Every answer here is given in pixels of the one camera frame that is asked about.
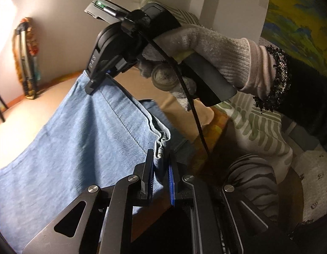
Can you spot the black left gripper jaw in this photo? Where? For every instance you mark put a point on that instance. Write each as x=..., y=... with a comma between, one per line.
x=108, y=56

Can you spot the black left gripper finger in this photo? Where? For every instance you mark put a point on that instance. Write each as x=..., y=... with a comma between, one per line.
x=146, y=173
x=173, y=180

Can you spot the light blue denim pants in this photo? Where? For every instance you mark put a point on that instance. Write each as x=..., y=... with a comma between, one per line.
x=90, y=140

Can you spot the black fuzzy sleeve forearm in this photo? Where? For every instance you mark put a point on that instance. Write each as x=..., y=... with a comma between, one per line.
x=299, y=92

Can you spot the grey knitted gloved hand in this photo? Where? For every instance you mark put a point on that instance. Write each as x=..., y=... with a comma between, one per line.
x=244, y=64

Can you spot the grey zebra striped cushion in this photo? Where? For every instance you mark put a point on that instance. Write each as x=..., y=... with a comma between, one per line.
x=256, y=180

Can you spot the folded tripod with cloth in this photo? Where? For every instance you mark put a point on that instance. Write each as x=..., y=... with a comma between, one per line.
x=25, y=49

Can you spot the white green patterned pillow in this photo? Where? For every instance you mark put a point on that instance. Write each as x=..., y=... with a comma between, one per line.
x=253, y=131

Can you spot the white floral bed sheet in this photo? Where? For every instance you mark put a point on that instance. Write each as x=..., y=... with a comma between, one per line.
x=311, y=167

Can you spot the yellow blue wall painting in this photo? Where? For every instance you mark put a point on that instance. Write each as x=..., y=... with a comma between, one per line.
x=299, y=27

